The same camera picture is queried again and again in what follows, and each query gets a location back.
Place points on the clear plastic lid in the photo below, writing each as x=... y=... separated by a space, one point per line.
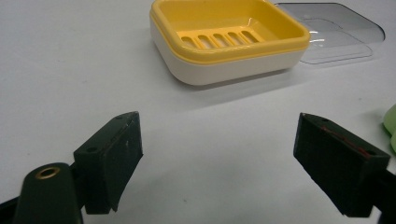
x=339 y=34

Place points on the yellow and white soap dish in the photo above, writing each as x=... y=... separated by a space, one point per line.
x=225 y=39

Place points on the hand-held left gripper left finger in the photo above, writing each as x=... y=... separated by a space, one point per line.
x=107 y=161

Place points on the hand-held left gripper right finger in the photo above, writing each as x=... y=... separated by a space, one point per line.
x=336 y=161

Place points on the green soap bar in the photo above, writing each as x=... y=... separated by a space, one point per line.
x=390 y=126

